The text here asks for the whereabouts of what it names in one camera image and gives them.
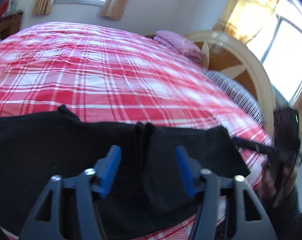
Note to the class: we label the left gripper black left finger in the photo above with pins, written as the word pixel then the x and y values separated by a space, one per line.
pixel 78 194

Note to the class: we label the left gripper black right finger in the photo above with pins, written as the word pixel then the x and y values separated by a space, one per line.
pixel 229 208

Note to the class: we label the black pants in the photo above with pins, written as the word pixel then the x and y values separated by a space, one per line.
pixel 138 188

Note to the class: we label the striped pillow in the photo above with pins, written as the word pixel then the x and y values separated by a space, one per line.
pixel 238 94

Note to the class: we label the headboard side window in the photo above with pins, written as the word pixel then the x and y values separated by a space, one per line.
pixel 278 46

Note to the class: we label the cream wooden headboard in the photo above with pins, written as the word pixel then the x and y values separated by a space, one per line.
pixel 233 59

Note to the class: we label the red white plaid bed sheet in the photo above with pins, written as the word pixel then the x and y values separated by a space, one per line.
pixel 104 74

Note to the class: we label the floral yellow curtain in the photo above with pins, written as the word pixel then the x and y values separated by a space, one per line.
pixel 244 19

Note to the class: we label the folded pink quilt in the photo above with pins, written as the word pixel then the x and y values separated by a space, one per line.
pixel 179 44

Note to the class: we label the dark wooden side table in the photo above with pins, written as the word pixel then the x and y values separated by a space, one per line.
pixel 10 24

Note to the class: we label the red box on table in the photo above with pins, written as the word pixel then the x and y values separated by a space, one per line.
pixel 8 8

